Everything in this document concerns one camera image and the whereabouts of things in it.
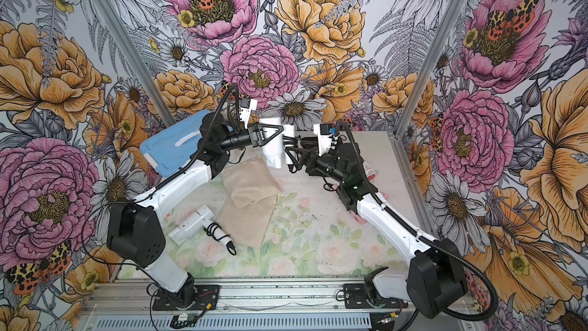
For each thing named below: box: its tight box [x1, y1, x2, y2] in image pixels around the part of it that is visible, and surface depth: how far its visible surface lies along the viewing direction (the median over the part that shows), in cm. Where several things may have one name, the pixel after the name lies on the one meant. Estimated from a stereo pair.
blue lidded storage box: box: [139, 109, 213, 177], surface depth 96 cm
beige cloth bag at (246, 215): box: [215, 187, 280, 250], surface depth 95 cm
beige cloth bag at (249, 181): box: [221, 157, 282, 210], surface depth 99 cm
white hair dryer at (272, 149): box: [259, 117, 295, 169], surface depth 72 cm
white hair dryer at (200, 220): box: [168, 204, 238, 256], surface depth 87 cm
